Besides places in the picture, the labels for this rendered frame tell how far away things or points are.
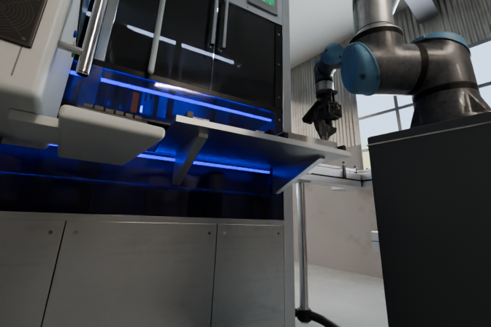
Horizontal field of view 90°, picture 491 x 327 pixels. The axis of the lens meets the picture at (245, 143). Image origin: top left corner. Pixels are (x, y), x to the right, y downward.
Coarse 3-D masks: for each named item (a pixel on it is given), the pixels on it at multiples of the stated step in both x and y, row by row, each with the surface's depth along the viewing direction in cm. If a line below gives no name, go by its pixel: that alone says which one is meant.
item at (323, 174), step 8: (320, 168) 158; (328, 168) 173; (336, 168) 168; (344, 168) 166; (304, 176) 150; (312, 176) 153; (320, 176) 156; (328, 176) 159; (336, 176) 162; (344, 176) 165; (352, 176) 170; (320, 184) 166; (328, 184) 165; (336, 184) 163; (344, 184) 164; (352, 184) 168; (360, 184) 171
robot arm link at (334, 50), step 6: (330, 48) 90; (336, 48) 90; (342, 48) 90; (324, 54) 91; (330, 54) 90; (336, 54) 90; (324, 60) 93; (330, 60) 91; (336, 60) 90; (318, 66) 100; (324, 66) 95; (330, 66) 94; (336, 66) 94; (324, 72) 98; (330, 72) 98
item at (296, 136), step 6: (282, 132) 90; (288, 132) 89; (288, 138) 88; (294, 138) 90; (300, 138) 91; (306, 138) 93; (312, 138) 94; (318, 144) 95; (324, 144) 96; (330, 144) 98; (336, 144) 99
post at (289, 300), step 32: (288, 0) 166; (288, 32) 159; (288, 64) 151; (288, 96) 145; (288, 128) 139; (288, 192) 128; (288, 224) 124; (288, 256) 119; (288, 288) 115; (288, 320) 111
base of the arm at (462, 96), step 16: (416, 96) 55; (432, 96) 51; (448, 96) 49; (464, 96) 48; (480, 96) 48; (416, 112) 55; (432, 112) 50; (448, 112) 48; (464, 112) 46; (480, 112) 45
